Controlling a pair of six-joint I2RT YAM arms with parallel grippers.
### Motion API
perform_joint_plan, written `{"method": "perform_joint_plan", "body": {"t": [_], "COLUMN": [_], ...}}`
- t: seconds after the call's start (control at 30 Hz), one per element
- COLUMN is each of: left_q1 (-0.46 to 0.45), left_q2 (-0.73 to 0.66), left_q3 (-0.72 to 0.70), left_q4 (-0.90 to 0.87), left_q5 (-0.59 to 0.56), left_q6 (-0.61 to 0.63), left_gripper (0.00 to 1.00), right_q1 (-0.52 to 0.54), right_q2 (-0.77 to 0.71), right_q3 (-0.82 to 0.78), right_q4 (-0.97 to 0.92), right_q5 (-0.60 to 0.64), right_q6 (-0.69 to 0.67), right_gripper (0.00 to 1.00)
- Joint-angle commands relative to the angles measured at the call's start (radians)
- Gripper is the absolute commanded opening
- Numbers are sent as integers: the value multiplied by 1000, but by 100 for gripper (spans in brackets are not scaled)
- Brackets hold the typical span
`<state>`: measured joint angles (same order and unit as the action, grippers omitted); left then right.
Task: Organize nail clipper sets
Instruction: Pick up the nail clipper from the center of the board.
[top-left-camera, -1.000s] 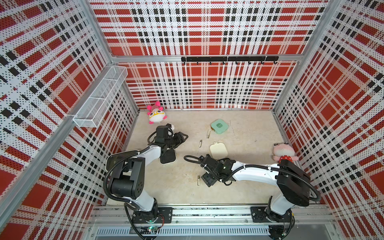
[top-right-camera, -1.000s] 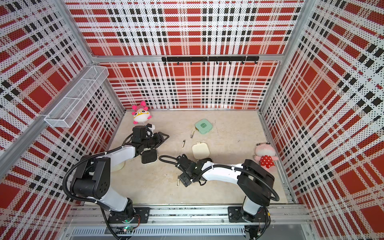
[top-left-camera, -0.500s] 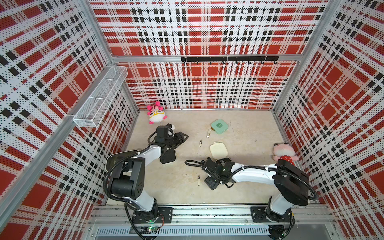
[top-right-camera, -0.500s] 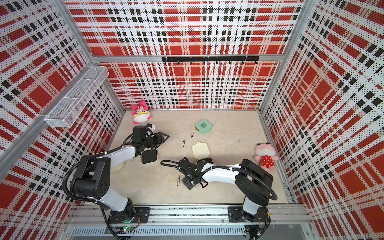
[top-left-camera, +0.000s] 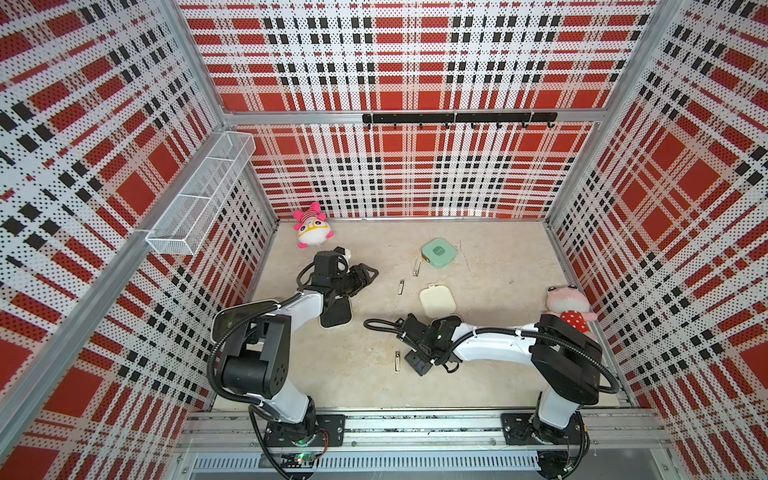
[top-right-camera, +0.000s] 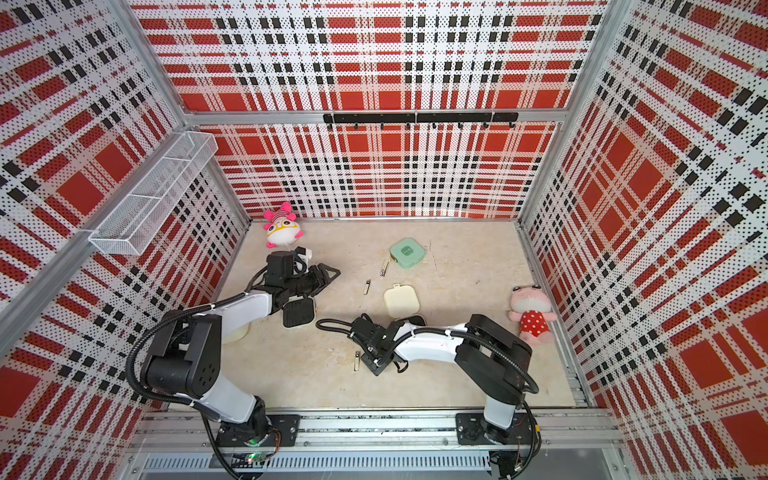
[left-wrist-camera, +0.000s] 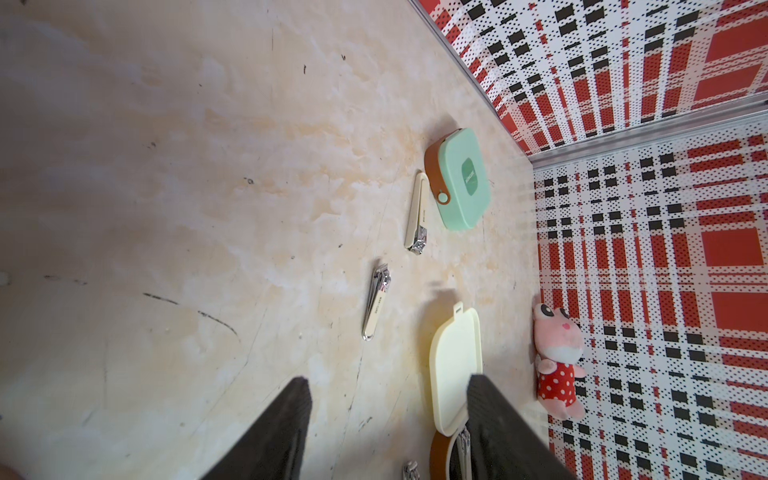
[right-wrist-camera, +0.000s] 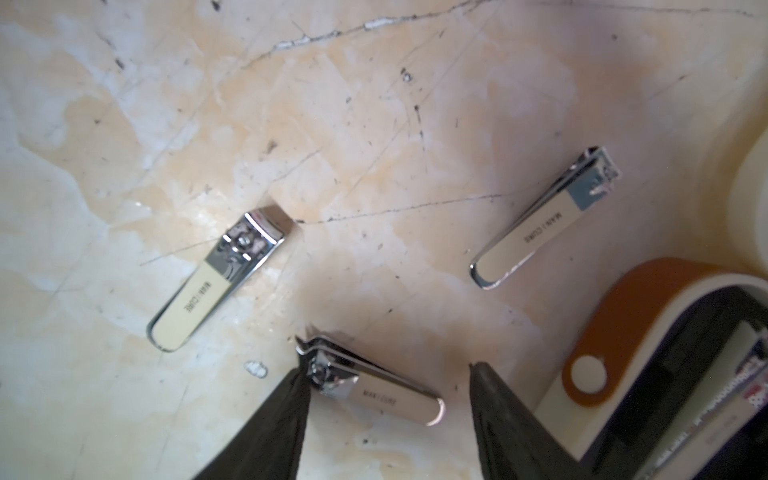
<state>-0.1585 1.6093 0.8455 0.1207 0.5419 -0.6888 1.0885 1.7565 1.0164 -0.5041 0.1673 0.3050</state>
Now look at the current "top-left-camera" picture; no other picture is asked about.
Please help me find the cream manicure case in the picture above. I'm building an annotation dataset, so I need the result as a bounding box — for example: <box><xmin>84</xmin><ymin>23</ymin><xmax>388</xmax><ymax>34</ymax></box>
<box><xmin>419</xmin><ymin>284</ymin><xmax>457</xmax><ymax>319</ymax></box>
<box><xmin>320</xmin><ymin>295</ymin><xmax>352</xmax><ymax>329</ymax></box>

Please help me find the mint green manicure case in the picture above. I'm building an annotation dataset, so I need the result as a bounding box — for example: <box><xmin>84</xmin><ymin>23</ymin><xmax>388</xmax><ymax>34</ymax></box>
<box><xmin>421</xmin><ymin>238</ymin><xmax>457</xmax><ymax>269</ymax></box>

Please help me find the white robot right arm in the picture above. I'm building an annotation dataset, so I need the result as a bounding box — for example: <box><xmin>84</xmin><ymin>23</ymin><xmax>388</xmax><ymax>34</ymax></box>
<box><xmin>363</xmin><ymin>314</ymin><xmax>621</xmax><ymax>445</ymax></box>

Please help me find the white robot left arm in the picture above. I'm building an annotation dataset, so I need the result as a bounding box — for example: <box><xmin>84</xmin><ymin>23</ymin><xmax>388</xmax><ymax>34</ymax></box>
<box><xmin>206</xmin><ymin>247</ymin><xmax>379</xmax><ymax>446</ymax></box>

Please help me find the cream nail clipper far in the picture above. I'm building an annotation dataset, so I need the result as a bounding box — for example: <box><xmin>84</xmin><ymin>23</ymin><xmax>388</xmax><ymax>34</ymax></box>
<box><xmin>412</xmin><ymin>256</ymin><xmax>423</xmax><ymax>277</ymax></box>

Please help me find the pink white owl plush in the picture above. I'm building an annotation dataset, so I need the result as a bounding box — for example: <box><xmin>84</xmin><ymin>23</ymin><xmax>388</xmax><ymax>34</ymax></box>
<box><xmin>293</xmin><ymin>202</ymin><xmax>335</xmax><ymax>249</ymax></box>

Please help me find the white box green screen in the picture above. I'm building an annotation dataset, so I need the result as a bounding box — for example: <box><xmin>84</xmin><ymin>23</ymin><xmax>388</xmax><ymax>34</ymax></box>
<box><xmin>211</xmin><ymin>299</ymin><xmax>279</xmax><ymax>343</ymax></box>

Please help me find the pink frog plush red dress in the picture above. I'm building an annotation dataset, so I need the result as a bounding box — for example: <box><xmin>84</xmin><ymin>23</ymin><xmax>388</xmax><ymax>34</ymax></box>
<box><xmin>545</xmin><ymin>285</ymin><xmax>597</xmax><ymax>334</ymax></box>

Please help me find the white wire mesh shelf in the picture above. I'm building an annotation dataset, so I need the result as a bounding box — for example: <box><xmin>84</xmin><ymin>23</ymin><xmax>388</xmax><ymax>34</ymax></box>
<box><xmin>146</xmin><ymin>131</ymin><xmax>255</xmax><ymax>256</ymax></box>

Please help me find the black wall hook rail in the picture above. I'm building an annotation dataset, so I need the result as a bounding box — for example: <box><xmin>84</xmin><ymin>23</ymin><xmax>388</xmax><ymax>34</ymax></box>
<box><xmin>362</xmin><ymin>112</ymin><xmax>558</xmax><ymax>126</ymax></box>

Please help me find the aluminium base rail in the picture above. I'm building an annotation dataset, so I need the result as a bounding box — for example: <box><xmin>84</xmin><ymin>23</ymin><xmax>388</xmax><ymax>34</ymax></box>
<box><xmin>179</xmin><ymin>409</ymin><xmax>673</xmax><ymax>475</ymax></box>

